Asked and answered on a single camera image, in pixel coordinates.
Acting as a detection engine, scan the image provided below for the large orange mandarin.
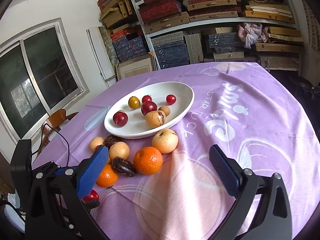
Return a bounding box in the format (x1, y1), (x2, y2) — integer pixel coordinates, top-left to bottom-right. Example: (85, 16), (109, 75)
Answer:
(133, 146), (163, 175)
(96, 164), (118, 187)

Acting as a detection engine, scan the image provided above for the dark passion fruit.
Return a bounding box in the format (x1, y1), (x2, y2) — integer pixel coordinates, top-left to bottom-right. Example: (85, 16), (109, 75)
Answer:
(111, 157), (137, 177)

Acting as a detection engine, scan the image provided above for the red cherry tomato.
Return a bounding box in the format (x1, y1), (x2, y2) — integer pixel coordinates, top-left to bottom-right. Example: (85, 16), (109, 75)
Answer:
(82, 190), (99, 202)
(95, 145), (103, 151)
(166, 94), (177, 105)
(142, 95), (152, 103)

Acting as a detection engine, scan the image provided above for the round tan pear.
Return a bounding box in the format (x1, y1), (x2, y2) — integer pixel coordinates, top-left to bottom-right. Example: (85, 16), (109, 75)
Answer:
(109, 141), (130, 160)

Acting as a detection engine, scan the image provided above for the small tan fruit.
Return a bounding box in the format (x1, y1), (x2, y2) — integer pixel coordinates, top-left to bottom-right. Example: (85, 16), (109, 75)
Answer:
(89, 137), (104, 152)

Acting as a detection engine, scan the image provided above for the dark mangosteen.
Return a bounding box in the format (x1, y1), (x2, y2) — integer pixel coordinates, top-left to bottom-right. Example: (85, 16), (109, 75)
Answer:
(103, 135), (121, 148)

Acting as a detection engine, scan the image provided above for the large tan pear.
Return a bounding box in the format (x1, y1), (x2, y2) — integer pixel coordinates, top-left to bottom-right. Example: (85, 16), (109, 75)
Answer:
(152, 128), (178, 154)

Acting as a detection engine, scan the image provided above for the yellow cherry tomato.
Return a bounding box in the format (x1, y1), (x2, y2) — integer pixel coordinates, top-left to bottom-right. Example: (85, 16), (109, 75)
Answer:
(128, 96), (140, 109)

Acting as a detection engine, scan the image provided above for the dark red plum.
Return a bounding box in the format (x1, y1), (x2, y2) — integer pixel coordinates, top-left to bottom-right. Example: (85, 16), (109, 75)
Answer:
(113, 111), (128, 127)
(141, 101), (158, 116)

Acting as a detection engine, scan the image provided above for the wooden chair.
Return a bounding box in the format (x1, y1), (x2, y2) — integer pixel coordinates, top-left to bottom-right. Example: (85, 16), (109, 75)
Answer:
(35, 108), (78, 157)

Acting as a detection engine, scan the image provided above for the white oval plate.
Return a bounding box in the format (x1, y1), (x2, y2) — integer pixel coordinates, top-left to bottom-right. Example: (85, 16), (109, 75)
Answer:
(104, 82), (195, 139)

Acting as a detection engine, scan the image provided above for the purple tablecloth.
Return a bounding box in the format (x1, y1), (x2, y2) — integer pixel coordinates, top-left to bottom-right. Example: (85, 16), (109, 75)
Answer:
(33, 63), (319, 239)

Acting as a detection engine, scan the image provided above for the small brown longan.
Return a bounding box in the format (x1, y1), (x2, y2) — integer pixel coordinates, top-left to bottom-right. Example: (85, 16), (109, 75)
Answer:
(158, 106), (171, 116)

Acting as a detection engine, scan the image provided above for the framed picture leaning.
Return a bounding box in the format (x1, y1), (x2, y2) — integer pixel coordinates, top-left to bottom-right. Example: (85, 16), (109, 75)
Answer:
(116, 52), (156, 81)

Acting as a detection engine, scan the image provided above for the stack of blue boxes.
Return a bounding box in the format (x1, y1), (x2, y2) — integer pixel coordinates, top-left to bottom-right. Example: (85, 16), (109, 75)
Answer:
(112, 36), (147, 62)

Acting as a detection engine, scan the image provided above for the pink crumpled plastic bag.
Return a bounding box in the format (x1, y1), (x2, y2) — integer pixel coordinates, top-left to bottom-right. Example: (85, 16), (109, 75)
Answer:
(237, 22), (268, 49)

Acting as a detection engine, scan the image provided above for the metal shelving unit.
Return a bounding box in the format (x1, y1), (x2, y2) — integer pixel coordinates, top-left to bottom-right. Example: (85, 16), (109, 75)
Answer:
(132, 0), (304, 71)

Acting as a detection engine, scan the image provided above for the black cable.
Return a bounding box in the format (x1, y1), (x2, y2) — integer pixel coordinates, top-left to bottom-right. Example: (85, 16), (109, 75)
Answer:
(31, 123), (71, 167)

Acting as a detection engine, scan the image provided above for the window with white frame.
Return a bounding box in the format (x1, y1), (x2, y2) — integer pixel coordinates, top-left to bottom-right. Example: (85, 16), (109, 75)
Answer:
(1, 18), (89, 142)

